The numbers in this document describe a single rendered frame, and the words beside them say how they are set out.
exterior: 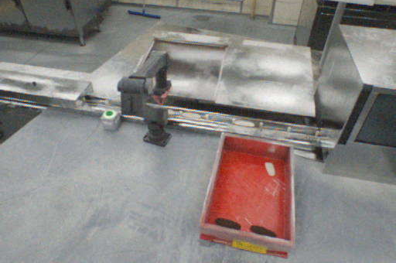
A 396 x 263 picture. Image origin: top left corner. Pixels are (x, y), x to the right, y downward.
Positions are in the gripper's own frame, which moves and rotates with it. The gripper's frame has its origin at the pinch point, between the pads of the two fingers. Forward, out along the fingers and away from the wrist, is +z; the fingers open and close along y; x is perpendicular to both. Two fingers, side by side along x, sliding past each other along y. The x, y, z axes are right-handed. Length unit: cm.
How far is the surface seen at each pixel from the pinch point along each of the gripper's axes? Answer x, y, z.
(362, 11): -134, 165, 0
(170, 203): -18, -51, 11
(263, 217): -55, -50, 11
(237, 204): -44, -46, 11
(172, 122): -6.9, -8.6, 6.9
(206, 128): -24.5, -9.1, 7.1
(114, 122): 20.6, -16.4, 5.5
